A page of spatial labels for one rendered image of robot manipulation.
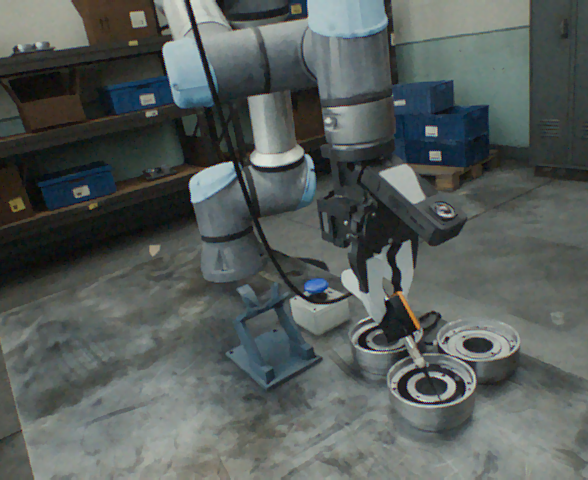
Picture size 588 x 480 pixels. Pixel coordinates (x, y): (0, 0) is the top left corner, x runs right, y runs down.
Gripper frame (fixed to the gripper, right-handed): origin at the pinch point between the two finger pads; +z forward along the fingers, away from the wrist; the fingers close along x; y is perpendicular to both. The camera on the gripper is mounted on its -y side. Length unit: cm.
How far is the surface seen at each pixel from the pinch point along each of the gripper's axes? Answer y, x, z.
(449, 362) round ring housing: -2.6, -6.5, 9.8
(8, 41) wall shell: 404, -24, -70
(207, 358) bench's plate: 29.0, 13.9, 13.2
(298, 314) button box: 25.1, -2.0, 10.9
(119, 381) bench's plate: 34.4, 26.8, 13.2
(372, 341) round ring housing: 9.3, -4.1, 10.5
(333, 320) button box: 20.1, -5.4, 11.8
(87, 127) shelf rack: 343, -47, -3
